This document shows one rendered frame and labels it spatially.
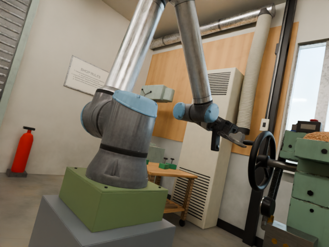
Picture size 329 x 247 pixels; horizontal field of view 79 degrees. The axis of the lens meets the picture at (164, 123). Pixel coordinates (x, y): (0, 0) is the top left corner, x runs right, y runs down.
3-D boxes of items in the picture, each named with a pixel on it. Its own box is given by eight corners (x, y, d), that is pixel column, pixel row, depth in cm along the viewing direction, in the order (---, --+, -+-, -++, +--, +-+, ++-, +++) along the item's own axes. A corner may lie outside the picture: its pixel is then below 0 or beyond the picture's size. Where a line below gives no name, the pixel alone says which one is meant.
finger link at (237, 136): (248, 136, 88) (231, 127, 95) (241, 147, 89) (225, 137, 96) (251, 137, 90) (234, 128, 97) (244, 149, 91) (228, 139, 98)
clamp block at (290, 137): (290, 154, 96) (293, 136, 97) (325, 160, 86) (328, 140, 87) (281, 150, 86) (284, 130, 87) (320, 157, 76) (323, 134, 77)
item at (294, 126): (294, 135, 95) (296, 124, 96) (323, 139, 87) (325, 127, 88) (287, 130, 86) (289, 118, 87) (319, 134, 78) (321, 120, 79)
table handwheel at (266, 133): (252, 201, 96) (271, 157, 110) (301, 219, 82) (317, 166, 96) (238, 163, 82) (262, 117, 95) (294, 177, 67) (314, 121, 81)
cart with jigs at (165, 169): (152, 206, 245) (163, 154, 251) (187, 227, 203) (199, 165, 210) (103, 209, 201) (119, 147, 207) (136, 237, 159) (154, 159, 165)
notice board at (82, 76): (104, 99, 325) (110, 72, 329) (104, 99, 324) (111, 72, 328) (63, 85, 280) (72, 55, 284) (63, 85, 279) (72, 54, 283)
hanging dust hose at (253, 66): (237, 134, 234) (258, 24, 248) (251, 135, 222) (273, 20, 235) (230, 131, 222) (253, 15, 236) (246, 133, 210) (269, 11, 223)
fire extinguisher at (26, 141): (23, 173, 256) (36, 128, 262) (26, 177, 243) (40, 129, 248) (6, 172, 244) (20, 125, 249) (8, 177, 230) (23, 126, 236)
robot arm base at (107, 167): (104, 188, 49) (114, 149, 50) (75, 169, 62) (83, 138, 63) (158, 188, 62) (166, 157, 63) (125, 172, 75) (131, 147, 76)
